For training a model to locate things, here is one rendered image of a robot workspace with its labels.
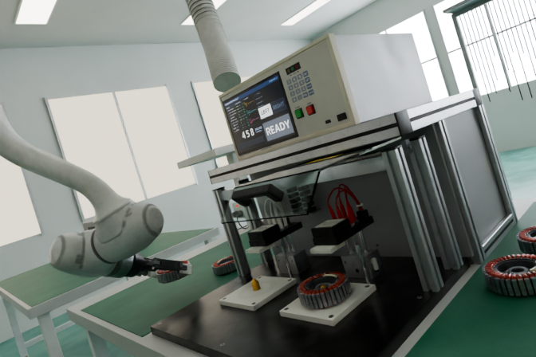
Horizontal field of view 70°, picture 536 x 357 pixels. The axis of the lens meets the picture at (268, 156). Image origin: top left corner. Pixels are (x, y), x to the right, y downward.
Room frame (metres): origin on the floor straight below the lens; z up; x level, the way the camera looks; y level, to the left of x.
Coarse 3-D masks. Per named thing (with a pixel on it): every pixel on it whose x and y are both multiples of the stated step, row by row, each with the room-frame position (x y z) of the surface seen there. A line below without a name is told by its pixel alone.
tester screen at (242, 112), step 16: (272, 80) 0.96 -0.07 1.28; (240, 96) 1.06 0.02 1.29; (256, 96) 1.02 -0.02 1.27; (272, 96) 0.97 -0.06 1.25; (240, 112) 1.08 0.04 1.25; (256, 112) 1.03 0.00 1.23; (288, 112) 0.94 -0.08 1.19; (240, 128) 1.09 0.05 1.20; (256, 128) 1.04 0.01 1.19; (256, 144) 1.06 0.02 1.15
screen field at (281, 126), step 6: (288, 114) 0.95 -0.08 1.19; (270, 120) 1.00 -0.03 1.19; (276, 120) 0.98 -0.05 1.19; (282, 120) 0.96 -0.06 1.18; (288, 120) 0.95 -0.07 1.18; (264, 126) 1.02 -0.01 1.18; (270, 126) 1.00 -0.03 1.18; (276, 126) 0.99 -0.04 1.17; (282, 126) 0.97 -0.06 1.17; (288, 126) 0.95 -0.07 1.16; (270, 132) 1.01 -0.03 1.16; (276, 132) 0.99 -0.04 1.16; (282, 132) 0.97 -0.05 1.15; (288, 132) 0.96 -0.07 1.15; (270, 138) 1.01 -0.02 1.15; (276, 138) 1.00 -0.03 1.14
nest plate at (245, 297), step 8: (264, 280) 1.04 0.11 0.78; (272, 280) 1.02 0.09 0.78; (280, 280) 1.00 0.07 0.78; (288, 280) 0.98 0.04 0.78; (296, 280) 0.98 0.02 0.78; (240, 288) 1.03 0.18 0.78; (248, 288) 1.01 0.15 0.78; (264, 288) 0.97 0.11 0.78; (272, 288) 0.96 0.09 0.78; (280, 288) 0.94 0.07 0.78; (232, 296) 0.99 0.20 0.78; (240, 296) 0.97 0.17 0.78; (248, 296) 0.95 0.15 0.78; (256, 296) 0.94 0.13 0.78; (264, 296) 0.92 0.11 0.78; (272, 296) 0.92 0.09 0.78; (224, 304) 0.98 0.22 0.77; (232, 304) 0.95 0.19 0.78; (240, 304) 0.92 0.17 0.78; (248, 304) 0.90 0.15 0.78; (256, 304) 0.89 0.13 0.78
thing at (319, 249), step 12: (312, 228) 0.86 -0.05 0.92; (324, 228) 0.83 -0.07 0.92; (336, 228) 0.82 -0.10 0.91; (348, 228) 0.85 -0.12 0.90; (360, 228) 0.87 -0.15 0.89; (324, 240) 0.83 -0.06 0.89; (336, 240) 0.81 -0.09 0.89; (348, 240) 0.91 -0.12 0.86; (312, 252) 0.84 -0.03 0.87; (324, 252) 0.81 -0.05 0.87
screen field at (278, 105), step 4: (276, 100) 0.97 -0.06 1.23; (280, 100) 0.95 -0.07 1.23; (284, 100) 0.95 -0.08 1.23; (268, 104) 0.99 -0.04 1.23; (272, 104) 0.98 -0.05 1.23; (276, 104) 0.97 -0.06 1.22; (280, 104) 0.96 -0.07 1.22; (284, 104) 0.95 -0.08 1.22; (260, 108) 1.01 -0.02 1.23; (264, 108) 1.00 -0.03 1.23; (268, 108) 0.99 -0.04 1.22; (272, 108) 0.98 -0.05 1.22; (276, 108) 0.97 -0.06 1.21; (280, 108) 0.96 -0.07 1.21; (284, 108) 0.95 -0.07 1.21; (260, 112) 1.02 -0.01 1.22; (264, 112) 1.01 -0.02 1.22; (268, 112) 1.00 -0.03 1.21; (272, 112) 0.98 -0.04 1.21; (276, 112) 0.97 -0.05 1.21; (260, 116) 1.02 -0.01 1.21; (264, 116) 1.01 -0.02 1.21
